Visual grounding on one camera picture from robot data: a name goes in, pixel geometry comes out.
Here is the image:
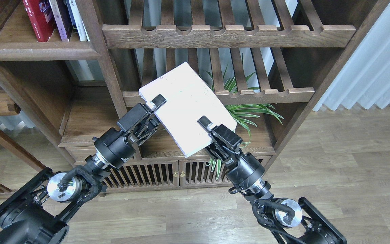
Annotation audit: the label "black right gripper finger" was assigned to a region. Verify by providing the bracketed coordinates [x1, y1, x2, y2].
[197, 116, 243, 160]

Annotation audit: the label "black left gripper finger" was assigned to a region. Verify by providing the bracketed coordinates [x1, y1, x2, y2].
[117, 94, 167, 136]

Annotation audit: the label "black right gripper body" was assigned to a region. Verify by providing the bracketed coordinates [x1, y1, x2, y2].
[223, 153, 266, 196]

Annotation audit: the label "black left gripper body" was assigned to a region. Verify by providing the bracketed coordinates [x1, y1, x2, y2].
[92, 128, 140, 169]

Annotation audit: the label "white paperback book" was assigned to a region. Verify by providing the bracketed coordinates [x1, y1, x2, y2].
[139, 62, 237, 158]

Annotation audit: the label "maroon book white characters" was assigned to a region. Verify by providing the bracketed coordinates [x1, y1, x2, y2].
[49, 0, 72, 42]

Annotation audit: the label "red book with photo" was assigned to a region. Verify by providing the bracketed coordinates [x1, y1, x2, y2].
[23, 0, 56, 43]

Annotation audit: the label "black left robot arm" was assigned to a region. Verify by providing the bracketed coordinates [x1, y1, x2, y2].
[0, 95, 166, 244]

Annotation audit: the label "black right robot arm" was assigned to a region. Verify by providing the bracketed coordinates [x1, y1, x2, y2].
[198, 116, 347, 244]

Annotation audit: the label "upright white books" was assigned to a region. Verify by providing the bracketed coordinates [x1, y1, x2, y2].
[67, 0, 90, 41]

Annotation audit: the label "green spider plant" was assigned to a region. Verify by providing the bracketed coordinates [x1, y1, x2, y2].
[206, 76, 284, 180]

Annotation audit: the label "dark wooden bookshelf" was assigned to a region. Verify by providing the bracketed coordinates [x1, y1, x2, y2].
[0, 0, 390, 200]

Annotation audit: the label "white curtain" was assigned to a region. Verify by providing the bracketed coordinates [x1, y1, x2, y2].
[313, 3, 390, 111]

